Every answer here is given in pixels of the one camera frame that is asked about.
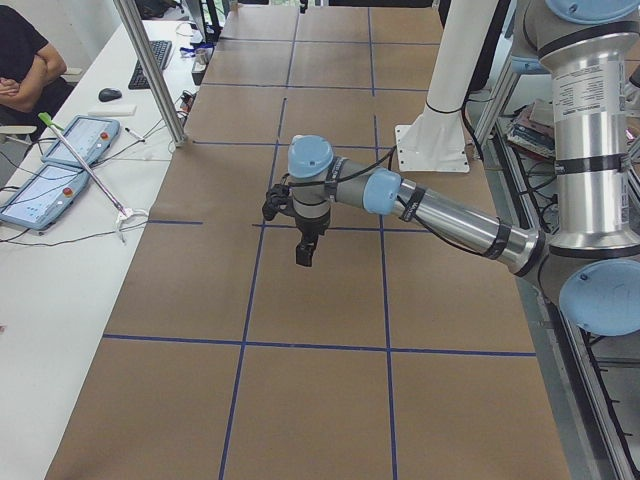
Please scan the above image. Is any aluminium frame post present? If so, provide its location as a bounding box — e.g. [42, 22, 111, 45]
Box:
[114, 0, 187, 148]

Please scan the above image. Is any lower teach pendant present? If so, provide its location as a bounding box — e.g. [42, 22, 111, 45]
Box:
[1, 163, 89, 231]

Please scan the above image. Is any white flat block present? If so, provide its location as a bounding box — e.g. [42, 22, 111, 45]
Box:
[87, 104, 137, 117]

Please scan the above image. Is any long metal grabber stick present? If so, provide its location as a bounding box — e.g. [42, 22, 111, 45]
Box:
[38, 112, 149, 244]

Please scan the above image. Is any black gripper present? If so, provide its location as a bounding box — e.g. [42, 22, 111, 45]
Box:
[295, 214, 330, 266]

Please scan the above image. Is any black keyboard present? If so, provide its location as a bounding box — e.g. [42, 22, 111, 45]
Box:
[127, 39, 174, 91]

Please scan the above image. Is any metal cup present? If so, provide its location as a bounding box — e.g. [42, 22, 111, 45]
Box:
[194, 48, 210, 66]

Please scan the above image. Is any white camera pedestal column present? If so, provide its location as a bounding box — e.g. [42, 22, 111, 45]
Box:
[395, 0, 509, 173]

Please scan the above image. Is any stack of books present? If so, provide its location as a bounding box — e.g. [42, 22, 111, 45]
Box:
[506, 99, 555, 158]

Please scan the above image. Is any teach pendant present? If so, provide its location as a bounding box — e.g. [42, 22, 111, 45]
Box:
[1, 163, 89, 231]
[41, 115, 121, 167]

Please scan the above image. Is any black marker pen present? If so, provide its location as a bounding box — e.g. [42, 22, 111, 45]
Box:
[124, 127, 146, 143]

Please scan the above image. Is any seated person in black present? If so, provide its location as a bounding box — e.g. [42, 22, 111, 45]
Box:
[1, 5, 73, 138]

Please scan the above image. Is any upper teach pendant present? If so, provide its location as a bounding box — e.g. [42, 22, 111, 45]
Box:
[41, 115, 121, 167]

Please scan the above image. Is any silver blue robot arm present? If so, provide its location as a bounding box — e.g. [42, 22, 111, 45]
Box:
[279, 1, 639, 336]

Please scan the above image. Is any black computer mouse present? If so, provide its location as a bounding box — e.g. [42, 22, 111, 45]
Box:
[98, 88, 122, 103]

